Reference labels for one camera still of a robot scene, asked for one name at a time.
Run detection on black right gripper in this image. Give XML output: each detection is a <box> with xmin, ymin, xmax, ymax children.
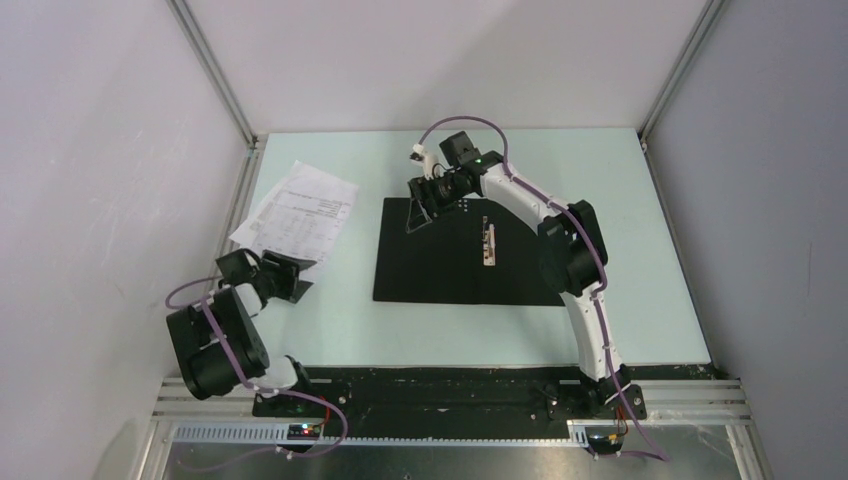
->
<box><xmin>406</xmin><ymin>170</ymin><xmax>472</xmax><ymax>233</ymax></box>

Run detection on red and black folder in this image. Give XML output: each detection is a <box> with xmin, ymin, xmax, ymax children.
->
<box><xmin>372</xmin><ymin>197</ymin><xmax>563</xmax><ymax>307</ymax></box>

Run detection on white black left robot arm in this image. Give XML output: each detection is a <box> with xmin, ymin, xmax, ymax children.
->
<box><xmin>165</xmin><ymin>248</ymin><xmax>318</xmax><ymax>400</ymax></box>

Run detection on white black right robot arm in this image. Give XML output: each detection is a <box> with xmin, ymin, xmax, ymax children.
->
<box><xmin>407</xmin><ymin>153</ymin><xmax>630</xmax><ymax>418</ymax></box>

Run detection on white printed paper files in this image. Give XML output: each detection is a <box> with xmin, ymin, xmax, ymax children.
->
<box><xmin>229</xmin><ymin>161</ymin><xmax>359</xmax><ymax>283</ymax></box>

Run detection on metal folder clip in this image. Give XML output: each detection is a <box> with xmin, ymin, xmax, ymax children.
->
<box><xmin>482</xmin><ymin>216</ymin><xmax>496</xmax><ymax>267</ymax></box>

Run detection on left controller board with leds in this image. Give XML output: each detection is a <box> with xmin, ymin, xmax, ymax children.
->
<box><xmin>286</xmin><ymin>423</ymin><xmax>323</xmax><ymax>441</ymax></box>

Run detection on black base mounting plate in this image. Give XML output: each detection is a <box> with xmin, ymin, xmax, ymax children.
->
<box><xmin>185</xmin><ymin>362</ymin><xmax>720</xmax><ymax>440</ymax></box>

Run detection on right controller board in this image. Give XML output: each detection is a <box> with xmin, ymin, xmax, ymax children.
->
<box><xmin>587</xmin><ymin>434</ymin><xmax>623</xmax><ymax>456</ymax></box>

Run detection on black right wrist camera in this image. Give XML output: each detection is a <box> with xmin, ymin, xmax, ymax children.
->
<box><xmin>439</xmin><ymin>131</ymin><xmax>503</xmax><ymax>174</ymax></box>

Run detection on aluminium front frame rail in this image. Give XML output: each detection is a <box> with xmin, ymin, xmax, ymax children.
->
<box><xmin>133</xmin><ymin>368</ymin><xmax>773</xmax><ymax>479</ymax></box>

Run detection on left aluminium corner post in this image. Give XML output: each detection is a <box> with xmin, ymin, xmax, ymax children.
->
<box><xmin>166</xmin><ymin>0</ymin><xmax>257</xmax><ymax>148</ymax></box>

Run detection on aluminium corner post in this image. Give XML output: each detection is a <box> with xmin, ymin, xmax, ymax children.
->
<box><xmin>166</xmin><ymin>0</ymin><xmax>257</xmax><ymax>148</ymax></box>
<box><xmin>637</xmin><ymin>0</ymin><xmax>730</xmax><ymax>150</ymax></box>

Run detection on right aluminium corner post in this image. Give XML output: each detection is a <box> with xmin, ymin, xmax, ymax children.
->
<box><xmin>637</xmin><ymin>0</ymin><xmax>730</xmax><ymax>150</ymax></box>

